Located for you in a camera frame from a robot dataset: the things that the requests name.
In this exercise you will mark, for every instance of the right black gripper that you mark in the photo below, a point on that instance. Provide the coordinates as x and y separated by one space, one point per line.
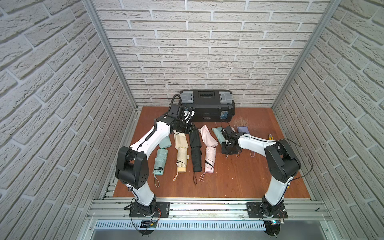
224 151

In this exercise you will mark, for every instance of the black sleeved umbrella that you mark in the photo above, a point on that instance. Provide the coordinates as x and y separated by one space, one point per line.
197 162

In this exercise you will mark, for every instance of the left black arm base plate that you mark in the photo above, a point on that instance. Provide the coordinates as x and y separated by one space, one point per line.
160 209

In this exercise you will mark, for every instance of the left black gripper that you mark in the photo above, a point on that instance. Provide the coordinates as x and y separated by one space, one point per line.
186 127

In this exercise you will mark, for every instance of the black plastic toolbox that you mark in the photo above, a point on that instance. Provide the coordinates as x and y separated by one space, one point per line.
210 105

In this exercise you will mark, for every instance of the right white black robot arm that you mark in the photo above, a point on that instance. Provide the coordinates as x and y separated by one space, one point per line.
282 161

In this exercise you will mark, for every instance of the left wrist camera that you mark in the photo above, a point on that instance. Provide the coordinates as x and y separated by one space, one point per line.
178 111

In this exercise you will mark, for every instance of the black umbrella sleeve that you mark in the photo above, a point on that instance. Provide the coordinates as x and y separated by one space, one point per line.
195 139

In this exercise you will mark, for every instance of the mint green sleeved umbrella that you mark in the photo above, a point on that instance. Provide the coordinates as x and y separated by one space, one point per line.
218 133

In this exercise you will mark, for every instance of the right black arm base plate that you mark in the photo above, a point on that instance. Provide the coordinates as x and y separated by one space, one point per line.
255 210

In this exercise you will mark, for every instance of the cream umbrella sleeve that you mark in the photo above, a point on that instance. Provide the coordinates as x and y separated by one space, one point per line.
180 141

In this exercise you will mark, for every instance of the lavender sleeved umbrella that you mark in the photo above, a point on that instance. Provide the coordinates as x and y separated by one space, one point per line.
246 130

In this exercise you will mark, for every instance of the light pink sleeved umbrella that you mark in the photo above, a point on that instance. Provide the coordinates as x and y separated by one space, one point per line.
237 155

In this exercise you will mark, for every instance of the cream sleeved umbrella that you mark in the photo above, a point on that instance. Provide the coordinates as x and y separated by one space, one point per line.
182 158

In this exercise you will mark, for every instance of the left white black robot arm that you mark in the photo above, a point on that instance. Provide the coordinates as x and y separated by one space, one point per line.
132 167

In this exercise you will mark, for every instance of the aluminium mounting rail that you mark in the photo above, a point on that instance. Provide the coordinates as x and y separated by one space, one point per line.
199 214

